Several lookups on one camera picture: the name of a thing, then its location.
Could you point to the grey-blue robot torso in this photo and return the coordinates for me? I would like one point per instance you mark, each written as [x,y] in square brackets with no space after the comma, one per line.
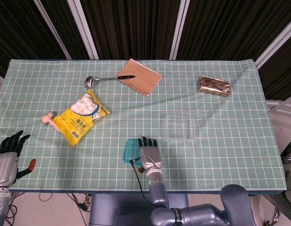
[121,209]

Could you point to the white pipe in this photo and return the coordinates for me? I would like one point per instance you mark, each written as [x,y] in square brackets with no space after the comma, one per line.
[283,103]

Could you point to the blue plastic lid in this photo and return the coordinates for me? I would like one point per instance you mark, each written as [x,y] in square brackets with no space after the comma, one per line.
[131,150]

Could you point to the small beige toy hammer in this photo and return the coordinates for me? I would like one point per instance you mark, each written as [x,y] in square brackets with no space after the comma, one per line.
[48,117]

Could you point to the gold foil wrapped block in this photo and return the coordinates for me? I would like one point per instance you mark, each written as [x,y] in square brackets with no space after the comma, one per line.
[213,86]

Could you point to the yellow marshmallow bag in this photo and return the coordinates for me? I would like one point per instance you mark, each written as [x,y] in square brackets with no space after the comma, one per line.
[74,122]

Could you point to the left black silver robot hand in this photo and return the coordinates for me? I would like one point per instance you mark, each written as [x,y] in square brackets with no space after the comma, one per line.
[3,169]

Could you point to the clear plastic container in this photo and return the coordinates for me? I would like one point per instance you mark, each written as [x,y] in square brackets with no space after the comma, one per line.
[179,128]

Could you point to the green checked tablecloth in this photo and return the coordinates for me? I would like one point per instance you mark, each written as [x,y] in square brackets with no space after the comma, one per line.
[206,160]

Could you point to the brown spiral notebook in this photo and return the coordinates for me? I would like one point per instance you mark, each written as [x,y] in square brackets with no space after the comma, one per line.
[140,78]

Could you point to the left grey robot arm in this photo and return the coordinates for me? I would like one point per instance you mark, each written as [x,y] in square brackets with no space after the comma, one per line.
[0,207]

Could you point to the white metal frame post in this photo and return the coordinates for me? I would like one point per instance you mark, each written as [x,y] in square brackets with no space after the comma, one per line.
[275,43]
[82,26]
[52,28]
[179,28]

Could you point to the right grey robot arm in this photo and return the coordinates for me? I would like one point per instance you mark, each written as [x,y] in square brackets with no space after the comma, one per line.
[159,193]

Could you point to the black pleated curtain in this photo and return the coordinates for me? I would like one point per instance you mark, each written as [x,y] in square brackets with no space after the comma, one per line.
[131,28]

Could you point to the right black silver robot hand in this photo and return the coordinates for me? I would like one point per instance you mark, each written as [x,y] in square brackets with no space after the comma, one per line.
[150,155]

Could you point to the black fan guard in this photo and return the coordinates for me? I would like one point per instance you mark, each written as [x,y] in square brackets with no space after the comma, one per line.
[289,147]

